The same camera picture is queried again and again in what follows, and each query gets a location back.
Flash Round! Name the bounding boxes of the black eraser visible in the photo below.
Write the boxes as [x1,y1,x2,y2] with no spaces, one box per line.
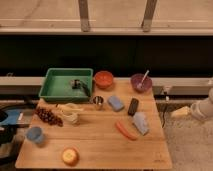
[128,98,139,116]

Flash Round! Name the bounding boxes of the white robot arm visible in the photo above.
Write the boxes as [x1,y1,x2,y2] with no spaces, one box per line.
[171,77,213,122]

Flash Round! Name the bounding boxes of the purple bowl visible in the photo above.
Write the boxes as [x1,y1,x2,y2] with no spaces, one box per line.
[130,73,152,93]

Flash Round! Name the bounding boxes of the orange bowl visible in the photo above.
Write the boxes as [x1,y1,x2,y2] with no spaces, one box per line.
[94,71,114,89]

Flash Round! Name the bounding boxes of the light blue cloth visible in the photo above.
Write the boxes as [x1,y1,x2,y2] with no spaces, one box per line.
[133,112,149,135]

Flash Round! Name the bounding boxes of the white spoon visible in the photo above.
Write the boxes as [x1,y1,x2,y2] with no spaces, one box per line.
[137,70,149,89]

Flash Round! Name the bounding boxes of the orange carrot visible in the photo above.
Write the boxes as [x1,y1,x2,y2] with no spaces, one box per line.
[115,121,137,141]

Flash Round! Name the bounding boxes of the blue sponge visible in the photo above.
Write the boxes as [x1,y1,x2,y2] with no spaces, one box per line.
[108,96,124,112]

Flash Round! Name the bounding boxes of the small metal cup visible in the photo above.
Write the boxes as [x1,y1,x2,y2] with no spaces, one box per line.
[93,96,104,110]

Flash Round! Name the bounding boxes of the black object in tray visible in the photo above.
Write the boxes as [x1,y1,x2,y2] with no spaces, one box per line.
[71,79,91,97]

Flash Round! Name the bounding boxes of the cream white toy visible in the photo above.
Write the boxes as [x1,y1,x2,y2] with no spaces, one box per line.
[56,103,83,124]

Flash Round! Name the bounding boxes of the yellow red apple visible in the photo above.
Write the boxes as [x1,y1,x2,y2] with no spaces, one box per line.
[62,148,79,166]

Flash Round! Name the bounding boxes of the green plastic tray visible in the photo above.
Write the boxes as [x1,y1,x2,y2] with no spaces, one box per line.
[39,68,93,103]

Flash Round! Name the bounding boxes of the bunch of dark grapes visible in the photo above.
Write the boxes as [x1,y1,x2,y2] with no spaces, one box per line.
[35,107,63,127]

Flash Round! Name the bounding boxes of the blue plastic cup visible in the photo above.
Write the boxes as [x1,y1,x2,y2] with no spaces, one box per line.
[26,126,44,144]

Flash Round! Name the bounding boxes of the blue black machine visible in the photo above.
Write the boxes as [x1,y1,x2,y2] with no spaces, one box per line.
[0,104,35,166]

